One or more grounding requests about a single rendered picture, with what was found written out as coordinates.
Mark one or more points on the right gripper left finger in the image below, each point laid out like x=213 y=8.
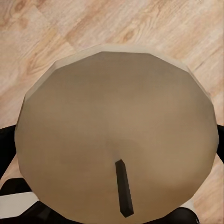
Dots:
x=7 y=148

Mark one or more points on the pillar candle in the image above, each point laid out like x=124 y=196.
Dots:
x=116 y=134

